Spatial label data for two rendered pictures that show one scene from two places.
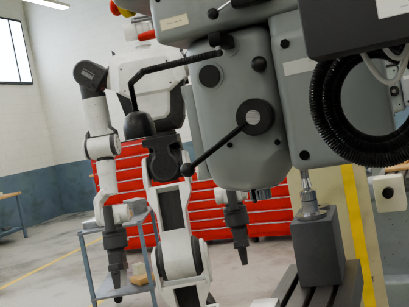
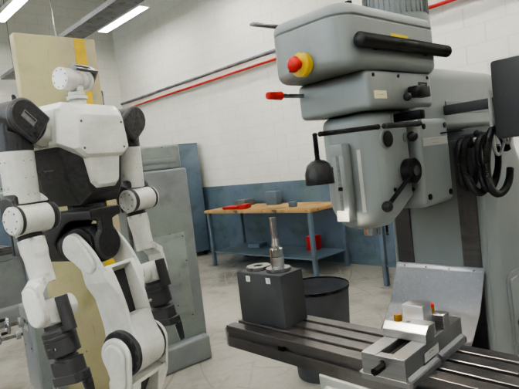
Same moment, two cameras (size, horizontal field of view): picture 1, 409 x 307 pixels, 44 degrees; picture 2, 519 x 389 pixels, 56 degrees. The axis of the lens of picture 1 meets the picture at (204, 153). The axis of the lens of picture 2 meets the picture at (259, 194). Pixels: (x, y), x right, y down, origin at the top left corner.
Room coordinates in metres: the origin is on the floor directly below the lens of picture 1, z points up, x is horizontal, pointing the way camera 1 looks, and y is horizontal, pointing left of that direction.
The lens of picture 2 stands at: (0.75, 1.31, 1.53)
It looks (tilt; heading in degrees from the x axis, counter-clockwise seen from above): 4 degrees down; 296
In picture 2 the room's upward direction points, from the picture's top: 7 degrees counter-clockwise
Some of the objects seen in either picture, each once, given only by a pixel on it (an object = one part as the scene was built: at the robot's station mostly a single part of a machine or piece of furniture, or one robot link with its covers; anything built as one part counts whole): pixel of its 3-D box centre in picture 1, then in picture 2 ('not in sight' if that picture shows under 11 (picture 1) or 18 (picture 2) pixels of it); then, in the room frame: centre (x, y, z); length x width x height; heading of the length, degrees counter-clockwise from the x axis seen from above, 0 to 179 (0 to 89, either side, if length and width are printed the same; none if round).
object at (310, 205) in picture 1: (309, 203); (276, 258); (1.47, -0.28, 1.18); 0.05 x 0.05 x 0.06
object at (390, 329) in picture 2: not in sight; (408, 329); (0.99, -0.01, 1.04); 0.12 x 0.06 x 0.04; 162
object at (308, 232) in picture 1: (318, 241); (271, 292); (1.52, -0.29, 1.05); 0.22 x 0.12 x 0.20; 161
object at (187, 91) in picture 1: (200, 131); (343, 183); (1.12, 0.00, 1.45); 0.04 x 0.04 x 0.21; 69
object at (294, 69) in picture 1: (338, 94); (401, 164); (1.01, -0.28, 1.47); 0.24 x 0.19 x 0.26; 159
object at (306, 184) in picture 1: (304, 171); (273, 232); (1.47, -0.28, 1.27); 0.03 x 0.03 x 0.11
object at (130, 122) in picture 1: (138, 124); (318, 171); (1.15, 0.13, 1.49); 0.07 x 0.07 x 0.06
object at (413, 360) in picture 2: not in sight; (414, 338); (0.98, -0.03, 1.00); 0.35 x 0.15 x 0.11; 72
